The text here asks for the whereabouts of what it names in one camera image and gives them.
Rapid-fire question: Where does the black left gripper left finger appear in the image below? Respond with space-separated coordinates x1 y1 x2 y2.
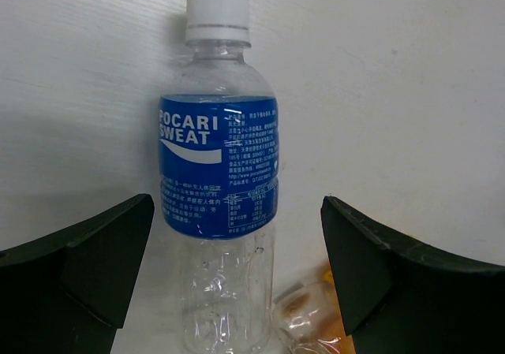
1 194 155 353

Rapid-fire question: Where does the clear bottle yellow cap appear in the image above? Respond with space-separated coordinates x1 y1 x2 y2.
271 263 356 353

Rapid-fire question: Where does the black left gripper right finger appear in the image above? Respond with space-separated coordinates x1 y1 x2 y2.
320 196 504 354

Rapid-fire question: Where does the blue label water bottle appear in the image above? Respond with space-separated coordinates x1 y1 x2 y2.
158 0 279 353

